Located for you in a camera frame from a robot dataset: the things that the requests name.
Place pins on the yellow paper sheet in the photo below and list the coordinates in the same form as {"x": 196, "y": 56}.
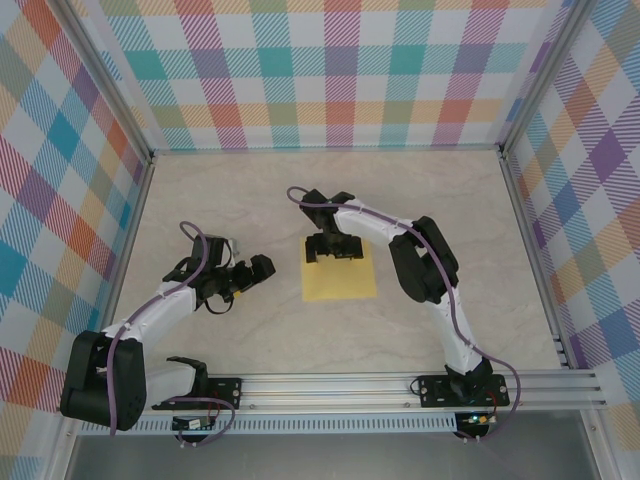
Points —
{"x": 340, "y": 280}

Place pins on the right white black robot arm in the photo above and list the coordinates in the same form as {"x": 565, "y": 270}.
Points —
{"x": 365, "y": 230}

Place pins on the thin aluminium table edge rail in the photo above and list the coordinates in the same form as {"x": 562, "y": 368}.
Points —
{"x": 325, "y": 148}

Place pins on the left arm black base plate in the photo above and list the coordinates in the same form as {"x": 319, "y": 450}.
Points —
{"x": 227, "y": 392}

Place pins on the wide aluminium mounting rail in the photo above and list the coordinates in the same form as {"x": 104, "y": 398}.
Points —
{"x": 325, "y": 390}

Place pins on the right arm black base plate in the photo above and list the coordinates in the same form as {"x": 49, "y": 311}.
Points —
{"x": 432, "y": 392}

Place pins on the aluminium frame post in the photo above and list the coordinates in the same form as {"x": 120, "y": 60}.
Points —
{"x": 107, "y": 80}
{"x": 545, "y": 75}

